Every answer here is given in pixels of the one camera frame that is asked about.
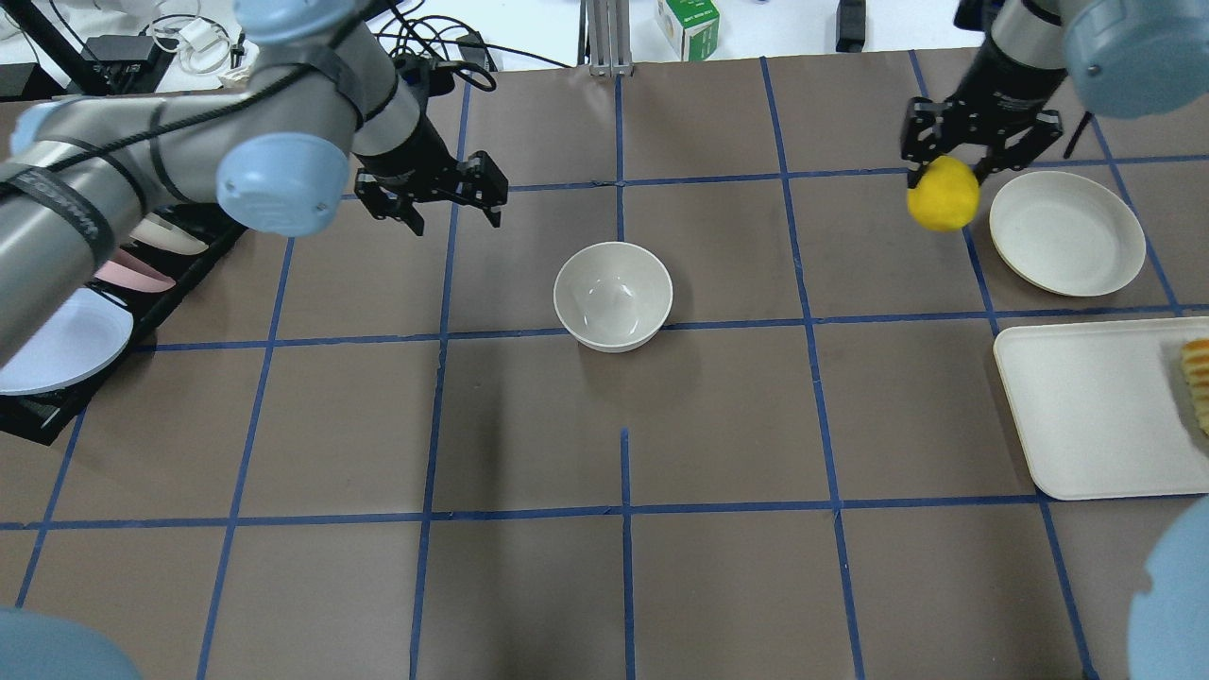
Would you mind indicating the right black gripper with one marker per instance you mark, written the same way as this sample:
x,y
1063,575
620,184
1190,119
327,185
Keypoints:
x,y
1004,83

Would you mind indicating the white bowl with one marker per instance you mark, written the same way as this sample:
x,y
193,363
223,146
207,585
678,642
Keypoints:
x,y
613,297

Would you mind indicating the black dish rack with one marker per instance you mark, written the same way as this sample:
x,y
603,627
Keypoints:
x,y
41,418

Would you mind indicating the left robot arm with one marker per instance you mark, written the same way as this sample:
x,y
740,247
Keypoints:
x,y
83,172

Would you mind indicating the green white box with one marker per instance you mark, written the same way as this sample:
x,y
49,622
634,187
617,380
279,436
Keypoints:
x,y
691,27

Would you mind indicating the black power adapter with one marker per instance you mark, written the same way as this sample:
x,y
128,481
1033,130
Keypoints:
x,y
850,26

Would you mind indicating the blue plate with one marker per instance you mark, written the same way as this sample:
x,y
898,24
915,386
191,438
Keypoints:
x,y
87,333

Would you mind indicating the white round plate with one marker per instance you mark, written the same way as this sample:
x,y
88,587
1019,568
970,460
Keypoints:
x,y
1067,234

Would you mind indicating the cream plate in rack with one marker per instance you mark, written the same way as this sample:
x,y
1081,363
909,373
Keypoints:
x,y
158,232

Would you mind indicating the white rectangular tray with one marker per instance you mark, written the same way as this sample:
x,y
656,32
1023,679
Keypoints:
x,y
1102,410

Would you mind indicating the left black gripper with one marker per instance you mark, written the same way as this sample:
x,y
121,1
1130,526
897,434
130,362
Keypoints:
x,y
413,154

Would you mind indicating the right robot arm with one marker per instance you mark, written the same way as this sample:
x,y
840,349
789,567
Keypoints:
x,y
1124,60

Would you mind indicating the pink plate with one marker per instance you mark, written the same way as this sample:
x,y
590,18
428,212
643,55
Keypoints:
x,y
129,272

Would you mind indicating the yellow lemon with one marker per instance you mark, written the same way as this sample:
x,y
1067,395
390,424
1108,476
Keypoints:
x,y
946,197

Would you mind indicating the aluminium frame post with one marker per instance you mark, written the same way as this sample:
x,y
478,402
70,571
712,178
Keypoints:
x,y
605,38

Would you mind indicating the sliced bread loaf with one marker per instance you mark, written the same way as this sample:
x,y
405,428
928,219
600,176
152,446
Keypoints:
x,y
1194,364

